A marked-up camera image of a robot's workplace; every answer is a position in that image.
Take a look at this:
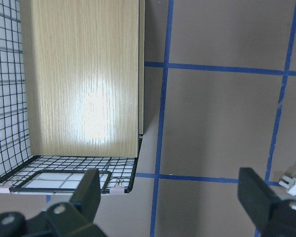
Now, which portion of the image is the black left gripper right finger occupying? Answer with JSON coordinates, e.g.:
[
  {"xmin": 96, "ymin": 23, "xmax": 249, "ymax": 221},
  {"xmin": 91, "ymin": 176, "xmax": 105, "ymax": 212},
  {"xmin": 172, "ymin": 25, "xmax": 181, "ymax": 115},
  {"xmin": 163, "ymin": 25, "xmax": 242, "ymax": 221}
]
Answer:
[{"xmin": 238, "ymin": 167, "xmax": 281, "ymax": 222}]

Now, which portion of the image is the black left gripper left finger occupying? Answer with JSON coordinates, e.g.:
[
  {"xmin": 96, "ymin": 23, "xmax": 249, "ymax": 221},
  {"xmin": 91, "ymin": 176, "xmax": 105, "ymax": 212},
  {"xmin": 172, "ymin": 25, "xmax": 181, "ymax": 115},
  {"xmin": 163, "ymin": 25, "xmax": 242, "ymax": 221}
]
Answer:
[{"xmin": 70, "ymin": 169, "xmax": 100, "ymax": 222}]

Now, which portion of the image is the wooden board in basket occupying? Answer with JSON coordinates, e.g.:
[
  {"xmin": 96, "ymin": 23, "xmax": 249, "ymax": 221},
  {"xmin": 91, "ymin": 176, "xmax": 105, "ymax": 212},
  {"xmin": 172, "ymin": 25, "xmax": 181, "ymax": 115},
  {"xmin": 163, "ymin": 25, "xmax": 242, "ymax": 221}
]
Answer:
[{"xmin": 20, "ymin": 0, "xmax": 145, "ymax": 158}]

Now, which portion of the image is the white toaster power cable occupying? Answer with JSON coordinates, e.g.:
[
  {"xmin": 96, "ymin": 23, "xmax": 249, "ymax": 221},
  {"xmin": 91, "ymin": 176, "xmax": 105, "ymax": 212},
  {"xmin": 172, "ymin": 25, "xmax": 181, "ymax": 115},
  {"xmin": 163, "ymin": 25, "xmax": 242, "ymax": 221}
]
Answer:
[{"xmin": 278, "ymin": 165, "xmax": 296, "ymax": 196}]

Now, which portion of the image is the wire basket with checked liner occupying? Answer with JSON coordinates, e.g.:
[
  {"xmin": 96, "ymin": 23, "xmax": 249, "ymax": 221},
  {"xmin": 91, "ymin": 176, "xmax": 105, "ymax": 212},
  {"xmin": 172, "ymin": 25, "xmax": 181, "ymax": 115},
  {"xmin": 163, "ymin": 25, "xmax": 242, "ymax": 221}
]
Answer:
[{"xmin": 0, "ymin": 0, "xmax": 146, "ymax": 195}]

